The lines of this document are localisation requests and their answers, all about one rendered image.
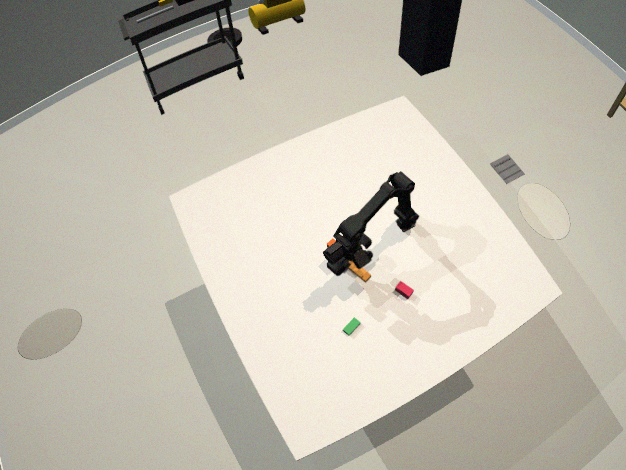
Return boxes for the green rectangular block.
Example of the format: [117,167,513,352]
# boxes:
[342,317,361,336]

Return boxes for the orange bar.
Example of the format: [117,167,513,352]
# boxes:
[327,238,371,282]

